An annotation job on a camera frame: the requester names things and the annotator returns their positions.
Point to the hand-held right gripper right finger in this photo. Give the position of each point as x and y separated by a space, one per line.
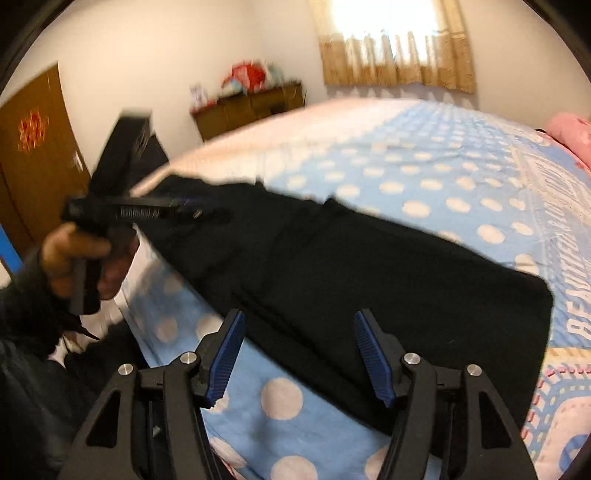
374 360

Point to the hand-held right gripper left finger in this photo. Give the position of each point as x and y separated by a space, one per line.
226 355

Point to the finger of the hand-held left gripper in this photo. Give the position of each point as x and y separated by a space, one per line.
207 215
184 201

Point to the black pants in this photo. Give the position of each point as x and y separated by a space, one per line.
369 267

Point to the person's left forearm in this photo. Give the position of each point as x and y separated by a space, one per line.
23 309

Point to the person's left hand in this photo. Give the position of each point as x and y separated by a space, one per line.
69 249

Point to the black chair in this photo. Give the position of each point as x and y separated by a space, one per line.
157 157

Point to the brown wooden door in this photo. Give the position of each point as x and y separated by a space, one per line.
41 184

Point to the red door decoration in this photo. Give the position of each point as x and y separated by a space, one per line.
32 131

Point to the white card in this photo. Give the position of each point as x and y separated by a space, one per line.
198 96

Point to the brown wooden desk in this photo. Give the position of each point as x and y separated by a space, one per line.
240 113

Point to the red gift bag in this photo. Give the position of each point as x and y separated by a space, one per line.
247 76

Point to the blue object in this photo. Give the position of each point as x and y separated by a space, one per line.
7 249

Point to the light blue box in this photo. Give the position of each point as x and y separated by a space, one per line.
274 74

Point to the person's dark clothing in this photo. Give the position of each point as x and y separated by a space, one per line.
37 415

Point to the bed with polka-dot sheet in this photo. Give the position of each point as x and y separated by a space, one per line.
415 161

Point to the beige floral window curtain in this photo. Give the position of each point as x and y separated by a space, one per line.
351 64

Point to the pink floral pillow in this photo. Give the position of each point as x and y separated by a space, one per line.
572 134

